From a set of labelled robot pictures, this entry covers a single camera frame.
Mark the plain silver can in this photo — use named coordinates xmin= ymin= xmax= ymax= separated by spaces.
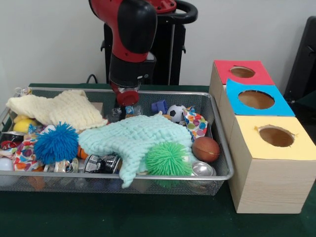
xmin=190 ymin=161 xmax=217 ymax=177

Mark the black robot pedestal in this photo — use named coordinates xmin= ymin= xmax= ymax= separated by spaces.
xmin=95 ymin=0 xmax=198 ymax=86

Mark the black upright panel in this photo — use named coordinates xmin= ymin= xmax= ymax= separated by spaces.
xmin=283 ymin=16 xmax=316 ymax=104

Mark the small black white soccer ball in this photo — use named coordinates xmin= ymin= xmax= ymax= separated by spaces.
xmin=166 ymin=105 xmax=186 ymax=123

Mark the cream knit cloth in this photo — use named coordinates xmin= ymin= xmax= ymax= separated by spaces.
xmin=5 ymin=89 xmax=108 ymax=131

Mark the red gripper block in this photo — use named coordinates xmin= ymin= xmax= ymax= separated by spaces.
xmin=110 ymin=81 xmax=140 ymax=122

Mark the black printed can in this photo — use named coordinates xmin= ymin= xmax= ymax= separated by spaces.
xmin=83 ymin=154 xmax=122 ymax=174

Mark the colourful dotted cloth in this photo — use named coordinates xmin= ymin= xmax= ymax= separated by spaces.
xmin=182 ymin=106 xmax=208 ymax=139

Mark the blue spiky rubber ball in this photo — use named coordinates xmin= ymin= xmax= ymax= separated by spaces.
xmin=33 ymin=121 xmax=79 ymax=165

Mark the black cable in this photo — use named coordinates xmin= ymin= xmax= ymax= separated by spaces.
xmin=85 ymin=74 xmax=99 ymax=85

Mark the dark green tablecloth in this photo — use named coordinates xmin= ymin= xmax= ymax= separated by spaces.
xmin=0 ymin=83 xmax=316 ymax=237
xmin=290 ymin=98 xmax=316 ymax=149

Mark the mint green knit cloth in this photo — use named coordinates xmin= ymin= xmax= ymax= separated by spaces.
xmin=78 ymin=114 xmax=193 ymax=189

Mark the shallow clear mesh bin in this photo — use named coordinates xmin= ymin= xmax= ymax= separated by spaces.
xmin=0 ymin=86 xmax=235 ymax=196

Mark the wooden box with three holes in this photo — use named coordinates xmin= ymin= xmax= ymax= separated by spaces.
xmin=208 ymin=60 xmax=316 ymax=214

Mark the plain wooden cube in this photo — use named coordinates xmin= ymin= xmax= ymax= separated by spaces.
xmin=89 ymin=102 xmax=105 ymax=116

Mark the green spiky rubber ball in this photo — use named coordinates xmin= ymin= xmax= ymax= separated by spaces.
xmin=145 ymin=141 xmax=193 ymax=177

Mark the small brown football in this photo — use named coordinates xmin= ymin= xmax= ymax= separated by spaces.
xmin=192 ymin=136 xmax=221 ymax=163

